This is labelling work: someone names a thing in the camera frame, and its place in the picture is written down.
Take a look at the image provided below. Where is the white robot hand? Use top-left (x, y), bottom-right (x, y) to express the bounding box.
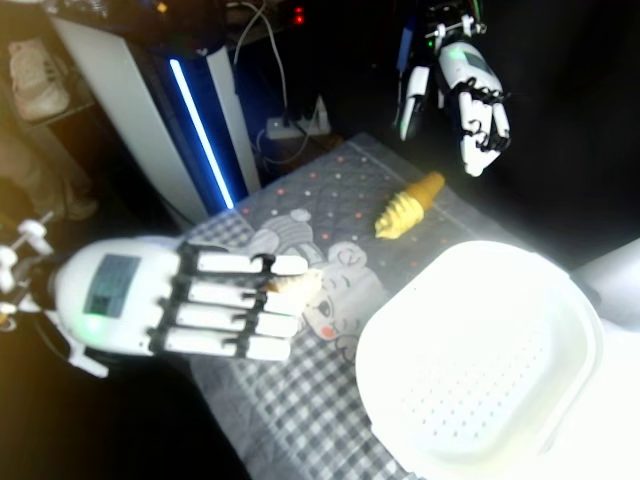
top-left (397, 39), bottom-right (512, 179)
top-left (52, 237), bottom-right (321, 380)

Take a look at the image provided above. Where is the yellow swirl ice cream toy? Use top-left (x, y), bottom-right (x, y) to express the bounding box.
top-left (374, 171), bottom-right (446, 240)

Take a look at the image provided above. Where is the white perforated plastic basket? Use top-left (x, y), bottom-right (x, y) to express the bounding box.
top-left (354, 239), bottom-right (604, 480)

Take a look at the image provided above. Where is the white plug adapter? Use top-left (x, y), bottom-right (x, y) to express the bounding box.
top-left (310, 95), bottom-right (331, 132)

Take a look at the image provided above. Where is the person's leg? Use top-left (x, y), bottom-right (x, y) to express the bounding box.
top-left (0, 119), bottom-right (100, 224)

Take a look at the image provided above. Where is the dark device with red lights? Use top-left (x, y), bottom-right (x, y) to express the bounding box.
top-left (224, 0), bottom-right (311, 31)

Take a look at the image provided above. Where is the white column with blue light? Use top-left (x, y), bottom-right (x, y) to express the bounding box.
top-left (49, 14), bottom-right (261, 226)

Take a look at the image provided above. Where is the white power strip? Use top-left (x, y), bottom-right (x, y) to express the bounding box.
top-left (264, 115), bottom-right (332, 141)

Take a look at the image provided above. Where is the grey quilt with printed bear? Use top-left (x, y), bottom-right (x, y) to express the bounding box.
top-left (180, 132), bottom-right (531, 480)

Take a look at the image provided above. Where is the white shoe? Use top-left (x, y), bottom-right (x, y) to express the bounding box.
top-left (8, 38), bottom-right (71, 121)

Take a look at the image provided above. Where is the white cable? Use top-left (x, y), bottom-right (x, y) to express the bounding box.
top-left (232, 0), bottom-right (291, 126)

